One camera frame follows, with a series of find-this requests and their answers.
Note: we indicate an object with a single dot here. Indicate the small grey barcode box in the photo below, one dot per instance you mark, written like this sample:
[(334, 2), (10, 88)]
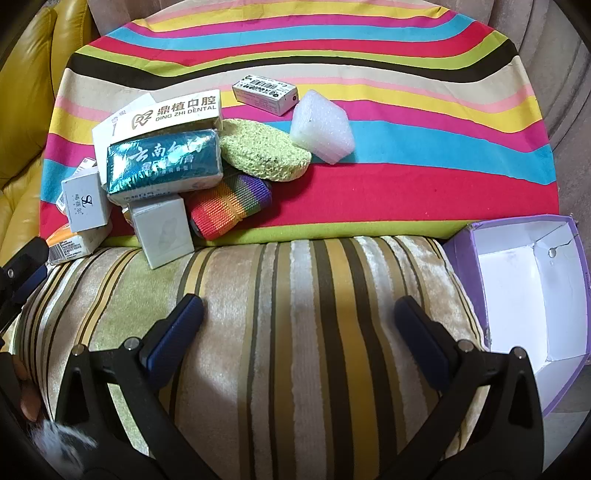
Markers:
[(263, 92)]

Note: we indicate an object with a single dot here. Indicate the colourful striped cloth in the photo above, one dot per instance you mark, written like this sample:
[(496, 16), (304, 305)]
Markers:
[(369, 198)]

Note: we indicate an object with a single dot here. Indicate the white box with logo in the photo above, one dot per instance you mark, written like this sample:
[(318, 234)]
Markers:
[(85, 203)]

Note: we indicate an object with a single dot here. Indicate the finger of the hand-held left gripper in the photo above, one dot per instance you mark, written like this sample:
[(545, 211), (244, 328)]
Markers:
[(27, 279), (30, 251)]

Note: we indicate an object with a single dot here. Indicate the orange and white box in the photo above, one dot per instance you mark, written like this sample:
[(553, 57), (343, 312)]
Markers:
[(69, 244)]

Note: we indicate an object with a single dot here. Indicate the beige fabric sofa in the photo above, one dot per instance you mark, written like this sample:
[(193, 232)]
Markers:
[(554, 69)]

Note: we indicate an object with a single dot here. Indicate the green crochet pad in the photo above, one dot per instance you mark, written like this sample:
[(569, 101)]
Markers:
[(258, 150)]

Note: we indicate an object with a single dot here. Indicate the yellow leather sofa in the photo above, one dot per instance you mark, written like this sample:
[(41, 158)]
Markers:
[(27, 115)]

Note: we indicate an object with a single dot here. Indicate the purple cardboard box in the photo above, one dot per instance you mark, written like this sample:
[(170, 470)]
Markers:
[(508, 286)]

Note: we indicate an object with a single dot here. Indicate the white box with faint portrait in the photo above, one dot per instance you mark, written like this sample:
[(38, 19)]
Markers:
[(161, 235)]

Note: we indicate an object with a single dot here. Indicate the striped velvet cushion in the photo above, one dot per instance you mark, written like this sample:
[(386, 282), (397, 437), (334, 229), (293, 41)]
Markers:
[(300, 369)]

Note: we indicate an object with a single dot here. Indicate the white foam block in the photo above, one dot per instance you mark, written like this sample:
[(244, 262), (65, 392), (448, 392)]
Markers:
[(323, 124)]

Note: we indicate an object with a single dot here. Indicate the grey furry tuft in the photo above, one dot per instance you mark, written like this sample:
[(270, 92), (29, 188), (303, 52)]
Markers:
[(64, 438)]

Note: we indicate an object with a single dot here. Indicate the long white printed box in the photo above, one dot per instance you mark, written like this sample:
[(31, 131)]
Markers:
[(184, 113)]

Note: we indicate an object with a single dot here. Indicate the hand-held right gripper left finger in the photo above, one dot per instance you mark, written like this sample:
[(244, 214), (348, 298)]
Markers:
[(178, 332)]

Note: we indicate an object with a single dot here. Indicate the person's left hand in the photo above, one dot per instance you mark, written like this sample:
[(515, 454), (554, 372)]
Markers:
[(30, 401)]

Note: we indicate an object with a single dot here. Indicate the rainbow striped pouch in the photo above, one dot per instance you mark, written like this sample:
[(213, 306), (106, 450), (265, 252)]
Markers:
[(226, 207)]

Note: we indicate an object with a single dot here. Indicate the teal pack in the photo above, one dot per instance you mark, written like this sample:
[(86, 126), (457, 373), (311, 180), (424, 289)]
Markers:
[(161, 161)]

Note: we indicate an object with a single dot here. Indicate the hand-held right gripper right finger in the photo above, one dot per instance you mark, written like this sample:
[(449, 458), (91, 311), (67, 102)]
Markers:
[(422, 341)]

